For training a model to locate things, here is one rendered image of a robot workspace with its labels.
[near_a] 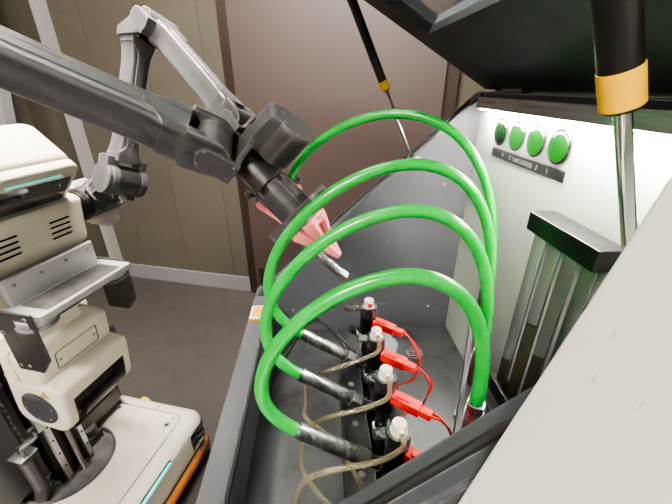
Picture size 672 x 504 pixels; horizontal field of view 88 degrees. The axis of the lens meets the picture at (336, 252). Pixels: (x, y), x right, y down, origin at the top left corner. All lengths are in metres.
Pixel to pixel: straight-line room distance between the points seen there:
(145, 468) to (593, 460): 1.44
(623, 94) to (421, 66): 1.90
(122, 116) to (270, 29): 1.81
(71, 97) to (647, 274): 0.53
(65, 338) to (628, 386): 1.10
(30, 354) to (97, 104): 0.65
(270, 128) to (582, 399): 0.42
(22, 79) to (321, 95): 1.77
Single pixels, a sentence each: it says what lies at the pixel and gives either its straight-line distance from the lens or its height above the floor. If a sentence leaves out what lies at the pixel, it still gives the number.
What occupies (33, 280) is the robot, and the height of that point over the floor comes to 1.08.
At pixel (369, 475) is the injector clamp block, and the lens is 0.57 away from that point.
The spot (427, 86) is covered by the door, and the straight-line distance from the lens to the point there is 2.09.
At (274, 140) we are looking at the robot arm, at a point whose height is 1.40.
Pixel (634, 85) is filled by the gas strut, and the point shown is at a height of 1.46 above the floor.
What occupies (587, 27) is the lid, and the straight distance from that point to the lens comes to 0.50.
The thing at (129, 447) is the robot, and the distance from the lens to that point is 1.63.
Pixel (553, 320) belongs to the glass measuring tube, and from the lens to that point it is 0.60.
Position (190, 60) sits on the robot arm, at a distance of 0.91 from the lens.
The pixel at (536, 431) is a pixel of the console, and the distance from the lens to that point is 0.24.
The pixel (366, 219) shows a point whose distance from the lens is 0.35.
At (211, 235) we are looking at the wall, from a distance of 2.77.
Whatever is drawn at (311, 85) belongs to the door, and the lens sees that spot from 2.18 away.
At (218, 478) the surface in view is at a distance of 0.62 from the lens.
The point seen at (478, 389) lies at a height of 1.18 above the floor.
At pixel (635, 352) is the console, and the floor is 1.36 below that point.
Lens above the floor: 1.46
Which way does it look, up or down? 26 degrees down
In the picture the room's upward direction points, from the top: straight up
